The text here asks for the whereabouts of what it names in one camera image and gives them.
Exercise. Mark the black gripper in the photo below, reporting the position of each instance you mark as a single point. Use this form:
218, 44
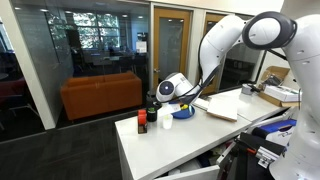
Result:
166, 103

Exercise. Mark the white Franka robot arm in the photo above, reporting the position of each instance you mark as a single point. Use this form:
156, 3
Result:
300, 83

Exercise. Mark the white cup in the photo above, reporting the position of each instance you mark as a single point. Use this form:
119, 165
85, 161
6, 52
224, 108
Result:
167, 122

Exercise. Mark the black water bottle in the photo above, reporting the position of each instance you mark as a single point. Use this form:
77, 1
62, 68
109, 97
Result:
151, 113

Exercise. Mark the yellow toy corn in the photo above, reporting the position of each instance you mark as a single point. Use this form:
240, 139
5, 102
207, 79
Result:
184, 107

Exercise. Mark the blue plate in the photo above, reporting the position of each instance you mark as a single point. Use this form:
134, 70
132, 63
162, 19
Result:
185, 114

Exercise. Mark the small orange bottle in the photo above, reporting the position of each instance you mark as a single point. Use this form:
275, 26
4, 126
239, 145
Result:
142, 120

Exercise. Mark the wide wooden glass door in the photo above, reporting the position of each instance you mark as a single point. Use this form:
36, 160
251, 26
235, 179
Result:
156, 50

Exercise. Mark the white book with wooden cover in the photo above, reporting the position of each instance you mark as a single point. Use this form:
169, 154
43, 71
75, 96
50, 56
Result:
221, 110

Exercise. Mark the white paper sign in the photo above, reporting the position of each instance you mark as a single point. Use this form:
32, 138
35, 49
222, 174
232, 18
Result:
141, 47

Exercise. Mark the orange sofa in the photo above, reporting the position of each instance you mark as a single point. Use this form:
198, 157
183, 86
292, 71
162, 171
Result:
100, 96

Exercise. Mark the small silver round device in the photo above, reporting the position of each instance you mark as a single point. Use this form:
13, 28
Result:
247, 89

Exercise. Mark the narrow wooden glass door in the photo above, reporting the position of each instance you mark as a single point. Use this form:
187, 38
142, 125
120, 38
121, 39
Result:
204, 20

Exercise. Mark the black metal clamp stand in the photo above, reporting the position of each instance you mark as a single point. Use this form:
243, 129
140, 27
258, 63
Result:
250, 156

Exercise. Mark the blue and white device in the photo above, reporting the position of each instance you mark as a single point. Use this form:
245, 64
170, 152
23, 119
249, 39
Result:
276, 128

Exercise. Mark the open cardboard box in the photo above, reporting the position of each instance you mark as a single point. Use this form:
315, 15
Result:
276, 71

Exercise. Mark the white flat box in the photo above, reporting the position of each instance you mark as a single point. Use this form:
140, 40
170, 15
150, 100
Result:
283, 93

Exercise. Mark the dark red chair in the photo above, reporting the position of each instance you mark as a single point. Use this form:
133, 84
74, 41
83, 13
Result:
13, 90

